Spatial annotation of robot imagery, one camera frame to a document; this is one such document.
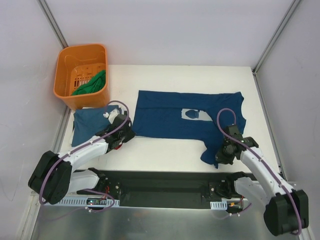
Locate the dark blue t shirt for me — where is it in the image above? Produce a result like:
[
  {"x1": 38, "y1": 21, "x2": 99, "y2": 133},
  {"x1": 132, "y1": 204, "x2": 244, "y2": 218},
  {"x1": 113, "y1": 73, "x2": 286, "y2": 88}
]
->
[{"x1": 132, "y1": 90, "x2": 246, "y2": 167}]

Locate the folded light blue t shirt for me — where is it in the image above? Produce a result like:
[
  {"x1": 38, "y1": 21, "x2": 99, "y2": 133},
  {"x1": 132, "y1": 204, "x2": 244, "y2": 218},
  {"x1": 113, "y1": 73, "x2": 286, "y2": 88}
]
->
[{"x1": 71, "y1": 105, "x2": 122, "y2": 147}]

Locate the right slotted cable duct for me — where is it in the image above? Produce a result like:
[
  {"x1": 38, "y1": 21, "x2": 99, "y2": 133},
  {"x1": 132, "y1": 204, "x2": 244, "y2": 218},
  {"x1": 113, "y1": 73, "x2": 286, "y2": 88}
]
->
[{"x1": 210, "y1": 200, "x2": 228, "y2": 211}]

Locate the left slotted cable duct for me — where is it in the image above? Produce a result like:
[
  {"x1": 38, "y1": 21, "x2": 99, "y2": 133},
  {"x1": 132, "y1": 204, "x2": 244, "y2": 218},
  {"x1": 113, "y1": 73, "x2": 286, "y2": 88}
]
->
[{"x1": 45, "y1": 196, "x2": 120, "y2": 208}]

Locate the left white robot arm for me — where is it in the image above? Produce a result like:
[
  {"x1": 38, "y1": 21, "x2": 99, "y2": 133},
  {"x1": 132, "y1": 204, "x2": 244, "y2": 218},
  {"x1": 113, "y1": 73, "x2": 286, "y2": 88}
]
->
[{"x1": 27, "y1": 111, "x2": 136, "y2": 205}]

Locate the orange plastic basket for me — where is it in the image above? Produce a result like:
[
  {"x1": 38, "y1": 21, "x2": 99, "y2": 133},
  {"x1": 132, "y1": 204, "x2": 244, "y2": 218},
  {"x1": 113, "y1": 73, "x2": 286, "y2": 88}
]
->
[{"x1": 53, "y1": 43, "x2": 110, "y2": 110}]

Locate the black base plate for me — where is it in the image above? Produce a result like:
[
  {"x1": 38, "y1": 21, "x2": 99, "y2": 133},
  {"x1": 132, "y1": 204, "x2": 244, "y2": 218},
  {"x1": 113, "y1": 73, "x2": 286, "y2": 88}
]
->
[{"x1": 76, "y1": 169, "x2": 256, "y2": 208}]

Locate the slotted cable duct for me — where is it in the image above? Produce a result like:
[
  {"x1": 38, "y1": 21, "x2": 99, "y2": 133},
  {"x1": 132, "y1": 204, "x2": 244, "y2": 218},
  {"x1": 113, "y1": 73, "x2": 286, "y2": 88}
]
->
[
  {"x1": 45, "y1": 196, "x2": 120, "y2": 208},
  {"x1": 210, "y1": 200, "x2": 228, "y2": 211}
]

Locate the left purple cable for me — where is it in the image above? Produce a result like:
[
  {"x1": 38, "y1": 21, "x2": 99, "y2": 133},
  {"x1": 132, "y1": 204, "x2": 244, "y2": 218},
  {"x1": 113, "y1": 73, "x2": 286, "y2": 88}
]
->
[{"x1": 39, "y1": 100, "x2": 131, "y2": 213}]

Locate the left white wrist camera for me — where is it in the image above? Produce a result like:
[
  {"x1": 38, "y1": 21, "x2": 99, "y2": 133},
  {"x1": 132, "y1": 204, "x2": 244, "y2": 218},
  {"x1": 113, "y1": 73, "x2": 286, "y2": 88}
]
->
[{"x1": 103, "y1": 108, "x2": 121, "y2": 124}]

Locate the green t shirt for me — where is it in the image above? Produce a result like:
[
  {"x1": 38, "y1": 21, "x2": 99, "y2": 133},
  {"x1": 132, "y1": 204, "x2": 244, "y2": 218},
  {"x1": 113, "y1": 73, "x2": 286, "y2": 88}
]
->
[{"x1": 71, "y1": 70, "x2": 106, "y2": 96}]

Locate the aluminium rail frame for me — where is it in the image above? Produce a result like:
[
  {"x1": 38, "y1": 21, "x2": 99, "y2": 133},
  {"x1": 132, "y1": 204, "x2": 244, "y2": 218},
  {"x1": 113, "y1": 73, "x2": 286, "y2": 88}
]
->
[{"x1": 31, "y1": 181, "x2": 301, "y2": 201}]

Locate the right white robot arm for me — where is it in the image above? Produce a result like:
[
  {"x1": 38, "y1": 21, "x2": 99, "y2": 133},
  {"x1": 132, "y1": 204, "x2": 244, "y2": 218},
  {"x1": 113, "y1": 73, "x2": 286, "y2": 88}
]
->
[{"x1": 215, "y1": 124, "x2": 309, "y2": 236}]

